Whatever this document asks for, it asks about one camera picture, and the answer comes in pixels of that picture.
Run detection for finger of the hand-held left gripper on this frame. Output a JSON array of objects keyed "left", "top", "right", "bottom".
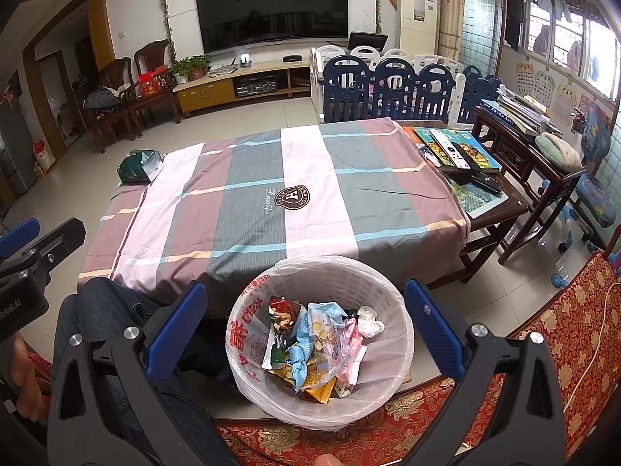
[
  {"left": 0, "top": 217, "right": 40, "bottom": 259},
  {"left": 18, "top": 217, "right": 87, "bottom": 292}
]

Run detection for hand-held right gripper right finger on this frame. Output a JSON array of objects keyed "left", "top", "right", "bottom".
[{"left": 404, "top": 278, "right": 568, "bottom": 466}]

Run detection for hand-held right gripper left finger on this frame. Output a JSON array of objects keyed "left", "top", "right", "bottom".
[{"left": 46, "top": 280, "right": 209, "bottom": 466}]

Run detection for white plastic trash basket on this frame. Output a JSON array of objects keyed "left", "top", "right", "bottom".
[{"left": 226, "top": 255, "right": 415, "bottom": 432}]

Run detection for white plastic bag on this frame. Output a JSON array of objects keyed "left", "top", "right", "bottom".
[{"left": 356, "top": 305, "right": 385, "bottom": 338}]

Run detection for pink plastic bag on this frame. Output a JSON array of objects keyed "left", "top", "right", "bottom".
[{"left": 340, "top": 318, "right": 372, "bottom": 389}]

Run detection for green snack wrapper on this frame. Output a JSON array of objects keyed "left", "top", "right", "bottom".
[{"left": 262, "top": 330, "right": 292, "bottom": 370}]

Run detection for blue face mask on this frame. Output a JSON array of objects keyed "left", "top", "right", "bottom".
[{"left": 305, "top": 301, "right": 352, "bottom": 331}]

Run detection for clear plastic bag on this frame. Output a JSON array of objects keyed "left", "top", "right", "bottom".
[{"left": 308, "top": 323, "right": 351, "bottom": 374}]

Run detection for red snack wrapper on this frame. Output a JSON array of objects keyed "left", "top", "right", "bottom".
[{"left": 268, "top": 296, "right": 306, "bottom": 336}]

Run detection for blue plastic wrapper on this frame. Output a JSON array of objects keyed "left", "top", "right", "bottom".
[{"left": 288, "top": 315, "right": 317, "bottom": 393}]

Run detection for yellow snack wrapper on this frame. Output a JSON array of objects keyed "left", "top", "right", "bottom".
[{"left": 269, "top": 366, "right": 338, "bottom": 405}]

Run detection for person's left hand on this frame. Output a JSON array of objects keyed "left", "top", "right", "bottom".
[{"left": 9, "top": 335, "right": 52, "bottom": 423}]

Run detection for person's leg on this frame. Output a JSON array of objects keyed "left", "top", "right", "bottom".
[{"left": 51, "top": 276, "right": 238, "bottom": 466}]

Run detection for red white bag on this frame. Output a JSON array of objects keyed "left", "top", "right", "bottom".
[{"left": 31, "top": 140, "right": 56, "bottom": 170}]

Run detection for green tissue box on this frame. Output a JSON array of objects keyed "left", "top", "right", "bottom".
[{"left": 116, "top": 150, "right": 163, "bottom": 185}]

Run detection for striped pink grey bedsheet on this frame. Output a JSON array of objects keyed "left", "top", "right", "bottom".
[{"left": 78, "top": 117, "right": 471, "bottom": 302}]

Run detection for dark wooden tea table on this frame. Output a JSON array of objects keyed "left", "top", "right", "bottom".
[{"left": 402, "top": 121, "right": 529, "bottom": 285}]

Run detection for dark bag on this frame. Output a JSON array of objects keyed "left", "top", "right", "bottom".
[{"left": 83, "top": 86, "right": 122, "bottom": 112}]

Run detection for blue toy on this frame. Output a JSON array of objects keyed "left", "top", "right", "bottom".
[{"left": 541, "top": 179, "right": 602, "bottom": 292}]

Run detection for dark wooden chair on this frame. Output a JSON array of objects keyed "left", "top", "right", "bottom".
[
  {"left": 133, "top": 40, "right": 182, "bottom": 129},
  {"left": 97, "top": 57, "right": 141, "bottom": 153}
]

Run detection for white remote control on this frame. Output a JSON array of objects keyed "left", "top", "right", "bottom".
[{"left": 429, "top": 129, "right": 467, "bottom": 168}]

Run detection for spread of picture books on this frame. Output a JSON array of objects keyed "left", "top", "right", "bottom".
[{"left": 402, "top": 126, "right": 503, "bottom": 173}]

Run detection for red gift box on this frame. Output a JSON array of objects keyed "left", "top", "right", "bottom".
[{"left": 138, "top": 69, "right": 174, "bottom": 99}]

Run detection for dark wooden side table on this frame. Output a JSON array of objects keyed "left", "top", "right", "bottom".
[{"left": 473, "top": 104, "right": 588, "bottom": 265}]

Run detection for wooden television cabinet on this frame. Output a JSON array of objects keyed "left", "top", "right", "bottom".
[{"left": 172, "top": 58, "right": 314, "bottom": 118}]

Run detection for grey green cushion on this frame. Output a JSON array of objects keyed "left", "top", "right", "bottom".
[{"left": 535, "top": 132, "right": 583, "bottom": 172}]

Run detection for potted green plant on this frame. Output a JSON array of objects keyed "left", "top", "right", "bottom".
[{"left": 172, "top": 55, "right": 212, "bottom": 83}]

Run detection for stack of books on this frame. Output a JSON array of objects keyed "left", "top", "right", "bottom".
[{"left": 480, "top": 92, "right": 554, "bottom": 134}]

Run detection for navy white playpen fence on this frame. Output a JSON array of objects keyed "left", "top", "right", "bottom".
[{"left": 310, "top": 45, "right": 503, "bottom": 124}]

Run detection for colourful child seat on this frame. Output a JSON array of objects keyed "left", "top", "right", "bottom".
[{"left": 577, "top": 99, "right": 617, "bottom": 229}]

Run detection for black audio receiver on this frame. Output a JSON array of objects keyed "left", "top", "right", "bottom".
[{"left": 234, "top": 77, "right": 279, "bottom": 98}]

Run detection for black monitor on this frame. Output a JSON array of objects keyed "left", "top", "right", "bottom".
[{"left": 347, "top": 31, "right": 389, "bottom": 53}]

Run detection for black television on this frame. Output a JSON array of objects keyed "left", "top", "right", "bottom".
[{"left": 194, "top": 0, "right": 350, "bottom": 55}]

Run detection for white standing air conditioner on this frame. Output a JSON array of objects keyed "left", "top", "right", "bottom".
[{"left": 399, "top": 0, "right": 439, "bottom": 56}]

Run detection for beige curtain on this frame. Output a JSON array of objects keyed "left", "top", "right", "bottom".
[{"left": 434, "top": 0, "right": 467, "bottom": 64}]

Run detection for hanging dark clothes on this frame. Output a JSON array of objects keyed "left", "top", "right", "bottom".
[{"left": 505, "top": 0, "right": 527, "bottom": 52}]

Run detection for window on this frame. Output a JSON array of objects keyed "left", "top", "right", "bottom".
[{"left": 526, "top": 0, "right": 621, "bottom": 98}]

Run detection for row of wall posters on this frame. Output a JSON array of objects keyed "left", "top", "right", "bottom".
[{"left": 514, "top": 61, "right": 578, "bottom": 127}]

